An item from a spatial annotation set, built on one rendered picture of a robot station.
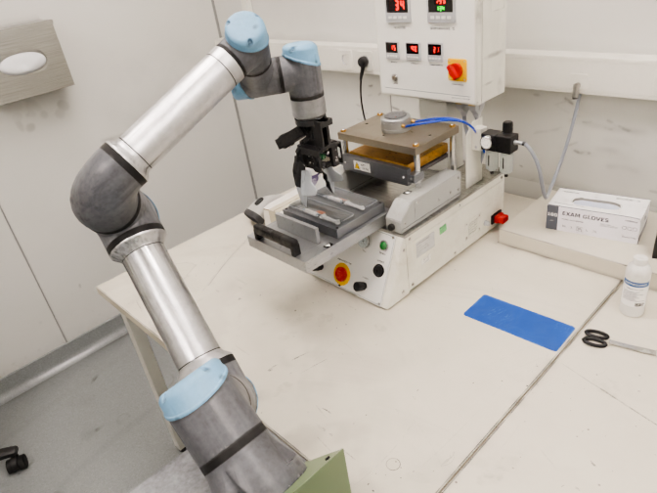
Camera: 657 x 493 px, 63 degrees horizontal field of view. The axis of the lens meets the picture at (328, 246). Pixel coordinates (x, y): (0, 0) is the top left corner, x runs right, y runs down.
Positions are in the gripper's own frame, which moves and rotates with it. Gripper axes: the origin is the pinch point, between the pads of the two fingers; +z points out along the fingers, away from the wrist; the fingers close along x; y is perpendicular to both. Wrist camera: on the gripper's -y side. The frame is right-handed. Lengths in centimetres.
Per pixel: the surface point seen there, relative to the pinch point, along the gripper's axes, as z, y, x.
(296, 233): 6.4, 0.5, -8.3
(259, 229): 3.5, -4.3, -15.3
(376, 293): 25.9, 13.3, 3.5
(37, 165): 14, -148, -25
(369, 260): 19.3, 8.6, 6.7
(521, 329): 29, 46, 16
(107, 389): 105, -113, -43
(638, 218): 17, 54, 58
